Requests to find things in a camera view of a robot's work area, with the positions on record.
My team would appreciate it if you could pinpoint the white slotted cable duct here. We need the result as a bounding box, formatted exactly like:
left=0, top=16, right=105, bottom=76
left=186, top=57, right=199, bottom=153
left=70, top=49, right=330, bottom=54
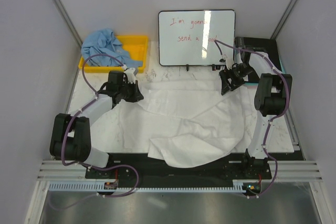
left=48, top=180, right=261, bottom=193

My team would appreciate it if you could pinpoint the blue long sleeve shirt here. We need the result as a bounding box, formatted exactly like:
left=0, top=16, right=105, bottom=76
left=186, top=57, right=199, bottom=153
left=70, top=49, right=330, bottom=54
left=81, top=28, right=143, bottom=68

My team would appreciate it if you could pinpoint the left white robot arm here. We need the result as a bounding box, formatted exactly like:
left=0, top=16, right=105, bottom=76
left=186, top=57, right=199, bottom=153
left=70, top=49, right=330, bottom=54
left=49, top=68, right=144, bottom=178

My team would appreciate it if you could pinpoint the white long sleeve shirt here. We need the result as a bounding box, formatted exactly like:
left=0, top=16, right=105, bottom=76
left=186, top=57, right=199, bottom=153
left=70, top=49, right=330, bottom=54
left=119, top=80, right=256, bottom=168

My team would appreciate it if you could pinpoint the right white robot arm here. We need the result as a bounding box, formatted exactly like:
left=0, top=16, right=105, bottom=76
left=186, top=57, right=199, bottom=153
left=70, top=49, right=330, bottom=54
left=219, top=49, right=292, bottom=179

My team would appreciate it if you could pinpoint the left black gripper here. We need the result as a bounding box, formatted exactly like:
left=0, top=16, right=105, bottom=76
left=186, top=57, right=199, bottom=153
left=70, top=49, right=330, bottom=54
left=118, top=80, right=143, bottom=103

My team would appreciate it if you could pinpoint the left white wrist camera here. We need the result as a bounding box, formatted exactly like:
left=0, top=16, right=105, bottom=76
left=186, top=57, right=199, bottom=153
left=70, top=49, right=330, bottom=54
left=124, top=68, right=138, bottom=84

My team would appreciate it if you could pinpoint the whiteboard with red writing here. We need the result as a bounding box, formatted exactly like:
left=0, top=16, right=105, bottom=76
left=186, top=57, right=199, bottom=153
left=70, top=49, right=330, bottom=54
left=158, top=9, right=236, bottom=67

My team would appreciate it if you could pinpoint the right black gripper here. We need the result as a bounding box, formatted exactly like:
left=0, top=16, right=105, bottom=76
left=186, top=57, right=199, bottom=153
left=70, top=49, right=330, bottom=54
left=219, top=63, right=254, bottom=95

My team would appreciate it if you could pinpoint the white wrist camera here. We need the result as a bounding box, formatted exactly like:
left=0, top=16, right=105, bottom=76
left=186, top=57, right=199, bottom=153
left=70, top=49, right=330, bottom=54
left=124, top=68, right=138, bottom=84
left=223, top=56, right=234, bottom=70

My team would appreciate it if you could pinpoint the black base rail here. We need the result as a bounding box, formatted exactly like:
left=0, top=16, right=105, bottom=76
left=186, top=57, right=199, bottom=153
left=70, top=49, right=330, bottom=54
left=85, top=153, right=272, bottom=180

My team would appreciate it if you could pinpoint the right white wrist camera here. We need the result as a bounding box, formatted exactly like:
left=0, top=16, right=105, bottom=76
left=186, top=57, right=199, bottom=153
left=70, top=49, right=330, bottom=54
left=223, top=56, right=234, bottom=70

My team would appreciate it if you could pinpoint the yellow plastic bin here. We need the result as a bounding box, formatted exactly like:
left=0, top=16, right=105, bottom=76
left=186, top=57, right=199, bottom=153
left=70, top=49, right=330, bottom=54
left=84, top=35, right=149, bottom=73

